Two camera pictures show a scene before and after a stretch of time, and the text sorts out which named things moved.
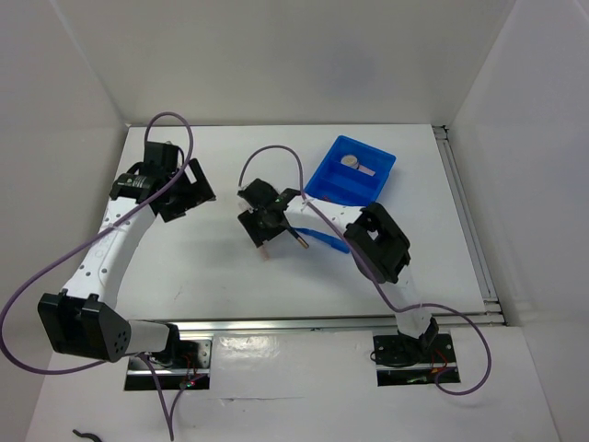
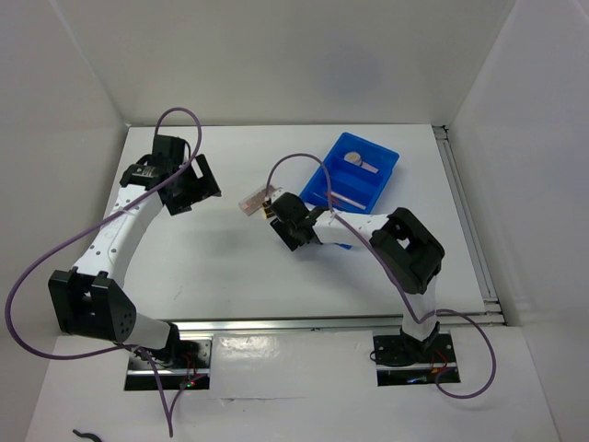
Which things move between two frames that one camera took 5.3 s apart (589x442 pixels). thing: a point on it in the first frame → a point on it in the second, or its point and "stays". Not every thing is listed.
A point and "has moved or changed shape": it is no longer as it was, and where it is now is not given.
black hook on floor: (86, 435) stays
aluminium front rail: (444, 321) stays
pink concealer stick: (264, 252) → (348, 200)
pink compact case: (365, 169) has moved or changed shape
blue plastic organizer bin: (352, 173) stays
